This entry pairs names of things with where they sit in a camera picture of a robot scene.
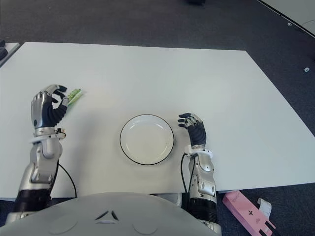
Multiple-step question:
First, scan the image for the white paper strip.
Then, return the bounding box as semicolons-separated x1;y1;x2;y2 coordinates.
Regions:
257;197;272;218

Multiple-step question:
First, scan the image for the green toothpaste tube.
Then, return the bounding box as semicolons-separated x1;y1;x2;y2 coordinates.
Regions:
66;88;83;106

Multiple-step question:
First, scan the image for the white table black edge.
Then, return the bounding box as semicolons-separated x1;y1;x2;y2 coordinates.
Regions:
257;0;315;39

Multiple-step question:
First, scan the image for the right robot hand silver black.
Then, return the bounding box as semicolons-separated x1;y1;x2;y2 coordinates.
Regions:
177;113;207;148

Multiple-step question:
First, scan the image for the grey robot torso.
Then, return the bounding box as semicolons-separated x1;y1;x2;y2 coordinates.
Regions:
0;192;214;236

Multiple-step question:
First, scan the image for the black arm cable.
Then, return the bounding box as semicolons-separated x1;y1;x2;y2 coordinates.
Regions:
57;163;77;199
181;152;197;194

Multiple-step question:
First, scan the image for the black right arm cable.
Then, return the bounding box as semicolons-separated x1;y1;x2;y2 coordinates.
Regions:
181;152;197;194

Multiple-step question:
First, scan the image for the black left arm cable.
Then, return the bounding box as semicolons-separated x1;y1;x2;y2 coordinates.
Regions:
57;163;77;199

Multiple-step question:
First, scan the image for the pink tag with strap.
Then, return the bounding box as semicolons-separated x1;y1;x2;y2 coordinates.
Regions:
222;190;276;236

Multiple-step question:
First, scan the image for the white plate black rim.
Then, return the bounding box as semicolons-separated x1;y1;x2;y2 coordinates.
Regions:
120;114;176;165

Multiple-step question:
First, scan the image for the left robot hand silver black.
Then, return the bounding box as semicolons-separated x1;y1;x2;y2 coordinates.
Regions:
31;84;69;131

